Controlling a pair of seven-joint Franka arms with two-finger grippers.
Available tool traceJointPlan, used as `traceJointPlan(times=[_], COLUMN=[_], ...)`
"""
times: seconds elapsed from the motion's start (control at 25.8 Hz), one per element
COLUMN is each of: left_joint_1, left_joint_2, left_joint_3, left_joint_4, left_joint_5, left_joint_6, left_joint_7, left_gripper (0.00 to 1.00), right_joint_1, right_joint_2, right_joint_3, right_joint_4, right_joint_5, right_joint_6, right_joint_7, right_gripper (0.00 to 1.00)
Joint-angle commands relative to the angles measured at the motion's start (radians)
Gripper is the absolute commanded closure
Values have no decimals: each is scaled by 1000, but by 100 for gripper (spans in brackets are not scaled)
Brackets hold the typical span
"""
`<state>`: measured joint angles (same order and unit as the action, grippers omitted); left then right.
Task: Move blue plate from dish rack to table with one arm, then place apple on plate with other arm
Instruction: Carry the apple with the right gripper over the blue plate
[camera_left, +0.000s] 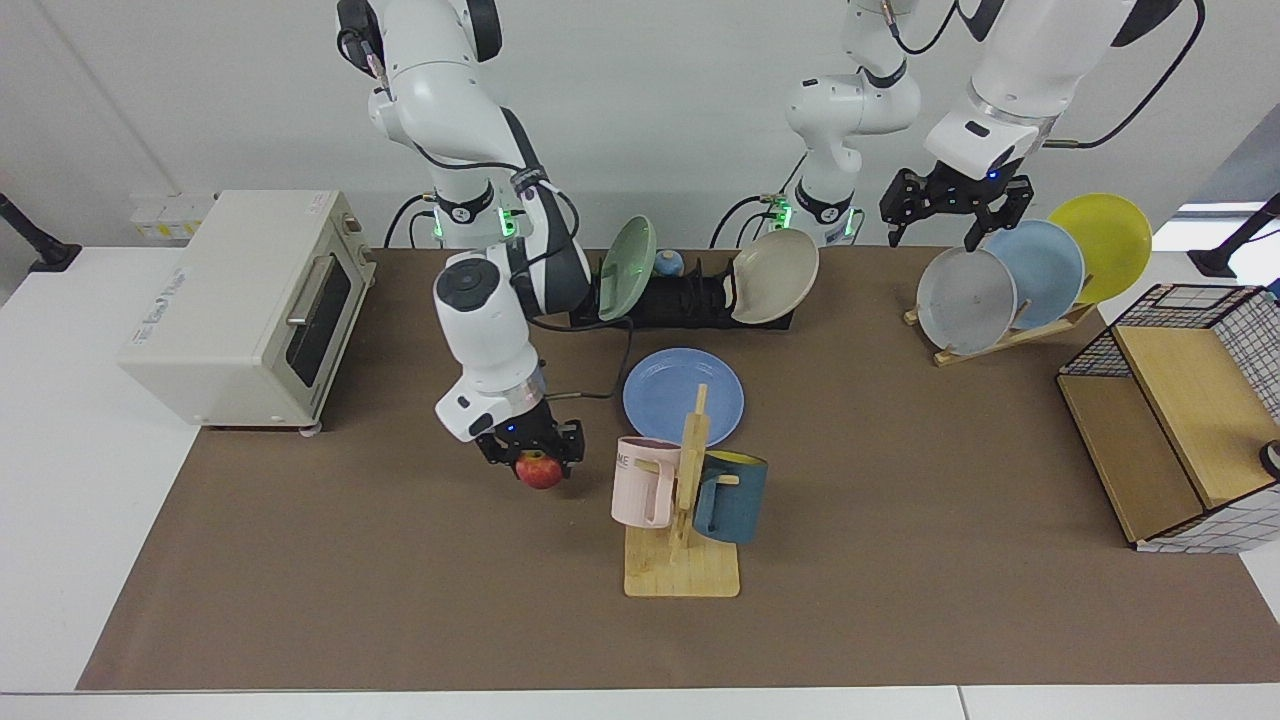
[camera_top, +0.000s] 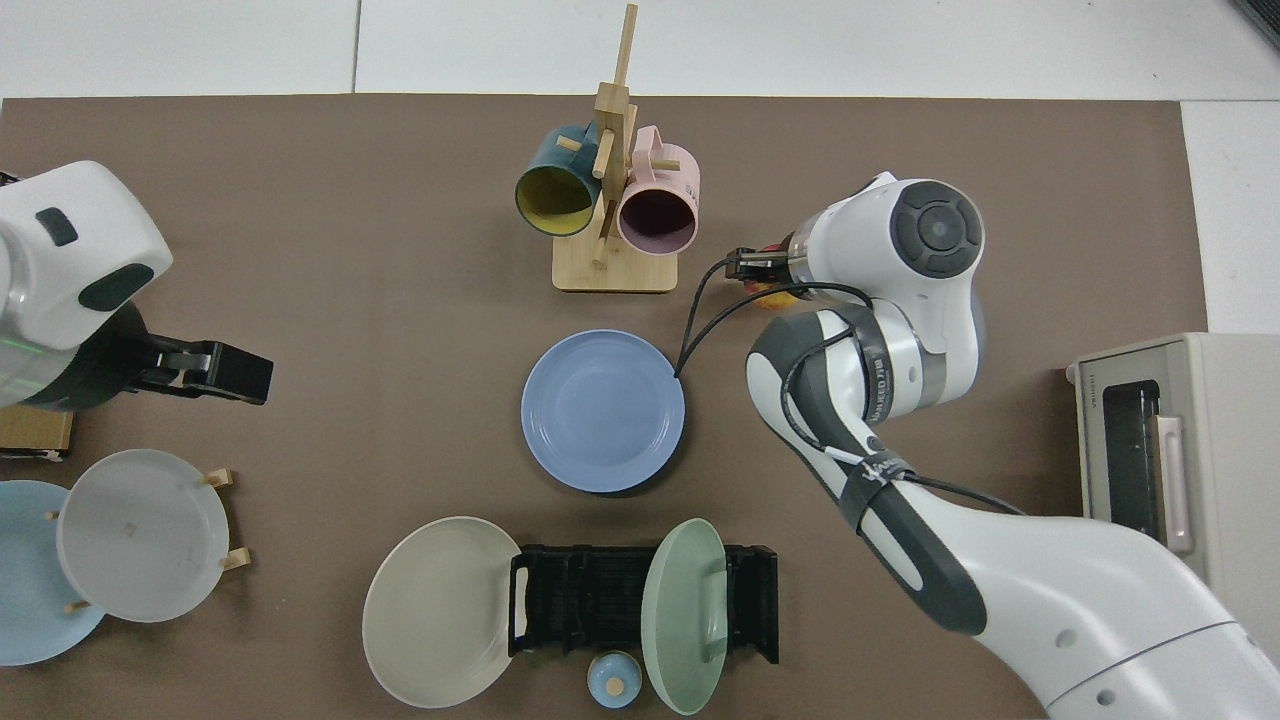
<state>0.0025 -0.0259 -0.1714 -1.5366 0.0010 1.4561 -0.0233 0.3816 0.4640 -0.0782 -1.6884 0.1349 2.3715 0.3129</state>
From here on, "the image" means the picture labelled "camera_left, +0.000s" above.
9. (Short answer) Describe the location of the black base cable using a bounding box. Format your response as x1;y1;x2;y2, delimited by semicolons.
710;150;811;249
385;195;436;249

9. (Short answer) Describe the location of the white wall socket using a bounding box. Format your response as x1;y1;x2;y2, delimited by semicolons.
130;193;216;241

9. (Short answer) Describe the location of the cream plate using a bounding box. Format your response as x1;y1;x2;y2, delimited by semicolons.
731;229;820;326

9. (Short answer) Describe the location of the light blue plate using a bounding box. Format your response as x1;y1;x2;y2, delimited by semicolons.
984;219;1086;331

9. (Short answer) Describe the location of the black stand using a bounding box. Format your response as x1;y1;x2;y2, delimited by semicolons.
0;193;83;273
1187;193;1280;279

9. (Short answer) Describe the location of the red yellow apple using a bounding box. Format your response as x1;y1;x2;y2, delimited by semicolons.
516;450;565;491

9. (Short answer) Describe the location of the black dish rack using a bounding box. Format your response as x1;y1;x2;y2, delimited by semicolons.
568;250;796;331

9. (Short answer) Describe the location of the brown table cloth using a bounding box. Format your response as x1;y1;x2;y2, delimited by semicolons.
77;247;1280;691

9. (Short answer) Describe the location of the yellow plate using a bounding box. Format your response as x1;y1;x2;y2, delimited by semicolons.
1048;193;1153;305

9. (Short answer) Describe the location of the wooden cup stand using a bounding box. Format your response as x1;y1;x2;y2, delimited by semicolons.
624;384;742;599

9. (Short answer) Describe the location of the grey plate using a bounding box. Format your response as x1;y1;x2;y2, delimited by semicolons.
916;246;1018;357

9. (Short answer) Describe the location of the pink mug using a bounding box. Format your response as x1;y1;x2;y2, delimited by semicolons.
611;436;683;529

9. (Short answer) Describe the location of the green plate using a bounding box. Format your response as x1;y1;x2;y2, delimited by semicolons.
598;215;657;323

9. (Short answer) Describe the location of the dark teal mug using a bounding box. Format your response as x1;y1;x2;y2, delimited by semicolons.
692;451;769;546

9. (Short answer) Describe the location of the wooden plate rack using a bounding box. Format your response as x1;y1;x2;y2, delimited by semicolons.
904;300;1098;368

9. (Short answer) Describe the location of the pale toaster oven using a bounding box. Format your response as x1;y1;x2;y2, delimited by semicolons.
118;190;378;433

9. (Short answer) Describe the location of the wire basket with wooden floor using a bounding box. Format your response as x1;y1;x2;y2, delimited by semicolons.
1057;283;1280;554

